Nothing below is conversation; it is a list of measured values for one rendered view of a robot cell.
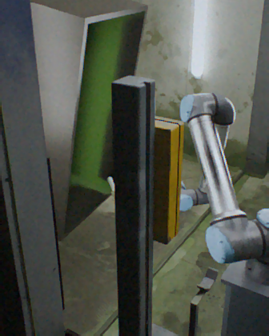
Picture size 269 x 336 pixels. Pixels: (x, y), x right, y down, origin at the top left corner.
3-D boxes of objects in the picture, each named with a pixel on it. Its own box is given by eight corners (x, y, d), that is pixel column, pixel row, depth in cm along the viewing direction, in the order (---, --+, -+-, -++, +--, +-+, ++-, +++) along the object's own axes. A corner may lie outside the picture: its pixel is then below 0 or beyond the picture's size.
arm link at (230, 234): (266, 254, 157) (215, 85, 183) (224, 262, 153) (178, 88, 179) (250, 261, 171) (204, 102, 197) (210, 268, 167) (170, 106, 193)
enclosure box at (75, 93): (10, 215, 238) (16, -3, 178) (70, 172, 286) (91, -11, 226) (60, 242, 227) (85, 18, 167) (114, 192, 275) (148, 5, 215)
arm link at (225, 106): (233, 86, 192) (209, 193, 233) (208, 88, 189) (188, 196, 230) (244, 98, 183) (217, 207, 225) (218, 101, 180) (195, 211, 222)
